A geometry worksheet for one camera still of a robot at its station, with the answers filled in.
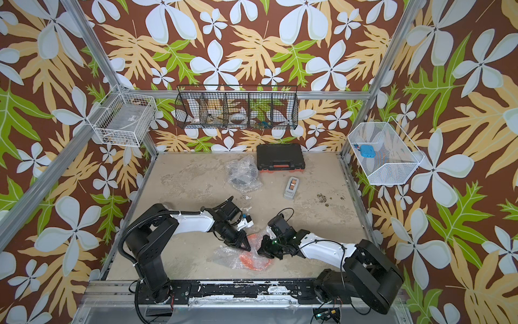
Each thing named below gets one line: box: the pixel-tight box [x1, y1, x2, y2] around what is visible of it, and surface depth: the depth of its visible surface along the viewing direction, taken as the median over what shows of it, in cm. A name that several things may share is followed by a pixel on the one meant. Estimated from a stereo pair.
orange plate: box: [239, 233, 274, 272], surface depth 82 cm
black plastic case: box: [256, 143, 306, 171], surface depth 118 cm
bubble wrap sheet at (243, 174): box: [225, 155, 263, 194], surface depth 103 cm
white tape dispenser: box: [283, 176, 300, 200], surface depth 103 cm
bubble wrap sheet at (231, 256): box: [210, 230, 276, 271], surface depth 82 cm
